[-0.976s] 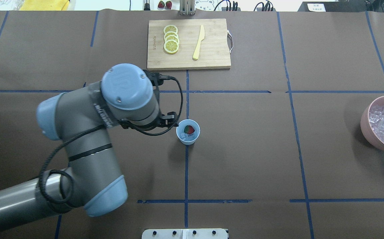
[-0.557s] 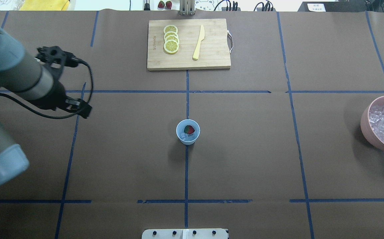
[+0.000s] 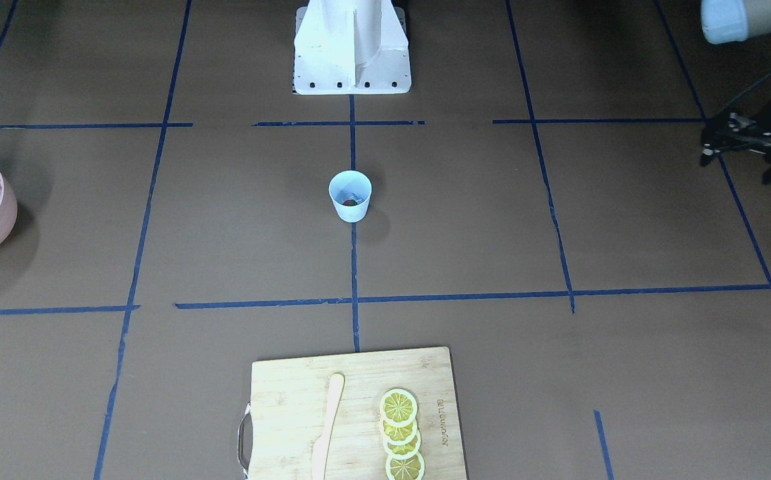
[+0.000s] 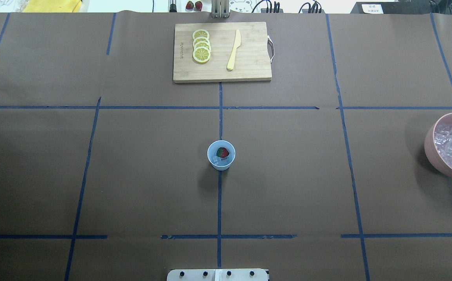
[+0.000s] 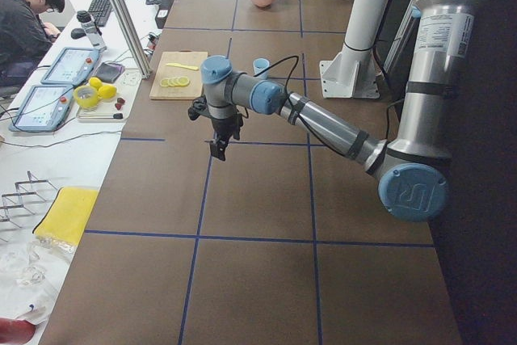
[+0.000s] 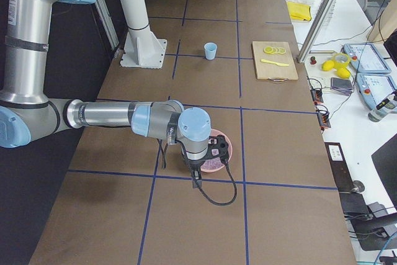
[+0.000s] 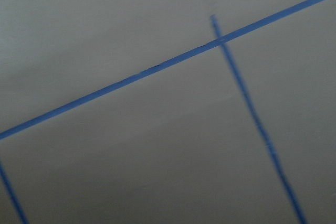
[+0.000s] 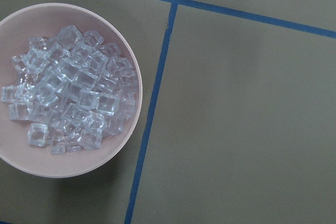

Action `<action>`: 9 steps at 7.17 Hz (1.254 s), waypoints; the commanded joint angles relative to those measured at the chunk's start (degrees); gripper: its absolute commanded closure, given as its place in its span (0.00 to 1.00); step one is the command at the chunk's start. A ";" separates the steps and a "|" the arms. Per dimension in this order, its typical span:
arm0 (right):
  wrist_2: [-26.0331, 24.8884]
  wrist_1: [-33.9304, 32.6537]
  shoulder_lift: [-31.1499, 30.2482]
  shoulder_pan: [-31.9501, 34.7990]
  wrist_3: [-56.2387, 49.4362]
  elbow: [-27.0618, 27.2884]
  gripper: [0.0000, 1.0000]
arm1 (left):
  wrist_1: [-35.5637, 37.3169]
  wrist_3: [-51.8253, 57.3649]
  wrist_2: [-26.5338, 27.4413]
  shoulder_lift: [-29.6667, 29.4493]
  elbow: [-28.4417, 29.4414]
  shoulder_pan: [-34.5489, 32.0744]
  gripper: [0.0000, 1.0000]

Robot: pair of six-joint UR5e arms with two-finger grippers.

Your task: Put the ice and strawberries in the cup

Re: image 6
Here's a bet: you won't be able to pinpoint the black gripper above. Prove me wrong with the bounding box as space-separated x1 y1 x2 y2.
186 158 206 189

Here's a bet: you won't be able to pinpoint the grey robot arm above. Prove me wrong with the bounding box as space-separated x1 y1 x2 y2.
1 0 212 187

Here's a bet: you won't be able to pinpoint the pink bowl of ice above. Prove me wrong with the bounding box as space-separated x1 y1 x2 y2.
201 129 233 173

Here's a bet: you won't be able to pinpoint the light blue plastic cup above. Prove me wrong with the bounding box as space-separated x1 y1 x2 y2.
203 42 218 60

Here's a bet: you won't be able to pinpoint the spare strawberries on tray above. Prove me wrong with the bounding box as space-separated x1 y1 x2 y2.
310 56 317 65

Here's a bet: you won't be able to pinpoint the yellow cloth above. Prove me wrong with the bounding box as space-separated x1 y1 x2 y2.
287 1 312 22

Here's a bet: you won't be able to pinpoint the pale yellow plastic knife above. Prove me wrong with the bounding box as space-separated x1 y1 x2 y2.
261 59 289 66

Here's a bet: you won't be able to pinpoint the bamboo cutting board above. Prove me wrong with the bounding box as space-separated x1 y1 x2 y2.
252 41 298 82

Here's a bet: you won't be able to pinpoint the whole yellow lemon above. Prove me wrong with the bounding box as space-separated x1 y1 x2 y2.
321 60 335 71
336 68 351 79

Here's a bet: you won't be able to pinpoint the yellow tape roll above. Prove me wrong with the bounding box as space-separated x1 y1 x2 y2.
332 53 351 70

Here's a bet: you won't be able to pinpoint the upper teach pendant tablet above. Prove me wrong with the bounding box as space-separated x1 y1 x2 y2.
342 42 391 74

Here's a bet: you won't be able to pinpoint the teach pendant tablet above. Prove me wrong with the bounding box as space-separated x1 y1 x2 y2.
342 42 391 74
356 73 396 109

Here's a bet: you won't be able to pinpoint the dark purple wallet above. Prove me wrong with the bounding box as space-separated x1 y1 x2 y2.
331 78 354 96

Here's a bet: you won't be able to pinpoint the black computer monitor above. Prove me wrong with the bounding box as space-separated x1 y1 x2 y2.
372 135 397 206

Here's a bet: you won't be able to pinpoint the lower teach pendant tablet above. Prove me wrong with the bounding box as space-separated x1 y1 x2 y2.
356 73 396 109

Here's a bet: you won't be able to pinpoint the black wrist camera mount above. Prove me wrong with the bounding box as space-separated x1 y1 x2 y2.
204 135 230 163

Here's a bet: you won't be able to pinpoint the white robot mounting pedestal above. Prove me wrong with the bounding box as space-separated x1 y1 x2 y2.
120 0 167 69

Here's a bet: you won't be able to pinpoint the aluminium frame post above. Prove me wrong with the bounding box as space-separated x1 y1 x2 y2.
297 0 336 63

